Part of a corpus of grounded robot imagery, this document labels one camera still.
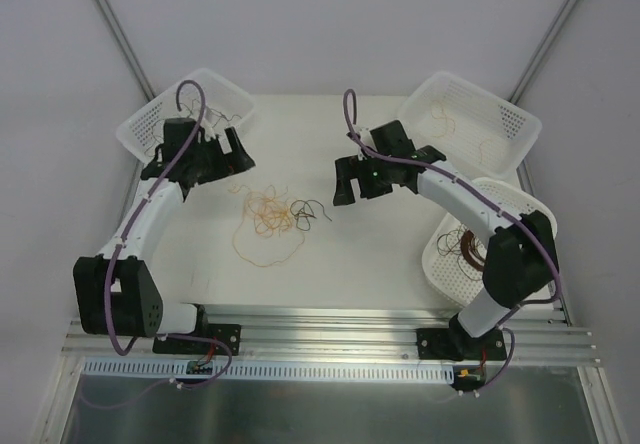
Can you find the white basket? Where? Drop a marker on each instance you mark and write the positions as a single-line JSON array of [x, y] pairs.
[[143, 132], [481, 133], [445, 268]]

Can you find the white slotted cable duct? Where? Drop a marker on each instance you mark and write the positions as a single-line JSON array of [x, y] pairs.
[[271, 370]]

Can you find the white basket far right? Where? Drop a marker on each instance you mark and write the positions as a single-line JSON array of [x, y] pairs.
[[481, 133]]

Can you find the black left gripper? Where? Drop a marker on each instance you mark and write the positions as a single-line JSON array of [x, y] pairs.
[[228, 154]]

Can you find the white basket far left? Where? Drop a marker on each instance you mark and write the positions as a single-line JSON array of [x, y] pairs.
[[143, 132]]

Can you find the dark cable pulled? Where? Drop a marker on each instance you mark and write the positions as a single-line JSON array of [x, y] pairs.
[[190, 107]]

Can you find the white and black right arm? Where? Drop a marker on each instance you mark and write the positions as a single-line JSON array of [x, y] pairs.
[[520, 248]]

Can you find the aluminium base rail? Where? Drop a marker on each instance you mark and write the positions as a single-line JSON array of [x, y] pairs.
[[544, 338]]

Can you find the white basket near right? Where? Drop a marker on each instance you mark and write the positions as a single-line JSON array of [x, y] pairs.
[[445, 268]]

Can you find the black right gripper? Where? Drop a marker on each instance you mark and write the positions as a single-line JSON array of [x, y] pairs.
[[361, 178]]

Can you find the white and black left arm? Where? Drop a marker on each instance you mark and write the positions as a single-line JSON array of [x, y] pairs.
[[115, 291]]

